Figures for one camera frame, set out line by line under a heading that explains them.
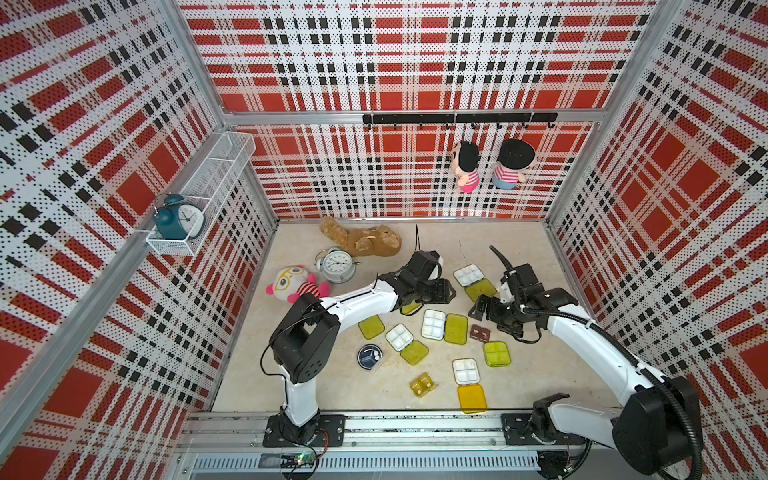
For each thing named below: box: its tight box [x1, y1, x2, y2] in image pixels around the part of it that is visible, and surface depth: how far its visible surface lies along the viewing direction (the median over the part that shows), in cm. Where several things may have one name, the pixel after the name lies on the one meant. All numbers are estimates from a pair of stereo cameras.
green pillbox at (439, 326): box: [421, 308, 469, 345], surface depth 93 cm
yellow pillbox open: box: [452, 358, 487, 414], surface depth 82 cm
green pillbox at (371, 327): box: [358, 314, 385, 340], surface depth 93 cm
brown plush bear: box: [320, 216, 402, 257], surface depth 104 cm
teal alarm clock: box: [153, 192, 206, 240], surface depth 64 cm
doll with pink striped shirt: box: [451, 140, 481, 194], surface depth 97 cm
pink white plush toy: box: [266, 265, 331, 303], surface depth 97 cm
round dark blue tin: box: [357, 343, 383, 370], surface depth 87 cm
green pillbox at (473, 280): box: [453, 263, 497, 303], surface depth 104 cm
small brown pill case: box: [469, 324, 491, 343], surface depth 90 cm
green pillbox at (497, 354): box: [483, 341, 512, 368], surface depth 88 cm
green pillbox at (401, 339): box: [385, 323, 429, 365], surface depth 90 cm
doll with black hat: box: [492, 138, 536, 190], surface depth 98 cm
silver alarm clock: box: [314, 246, 360, 284], surface depth 104 cm
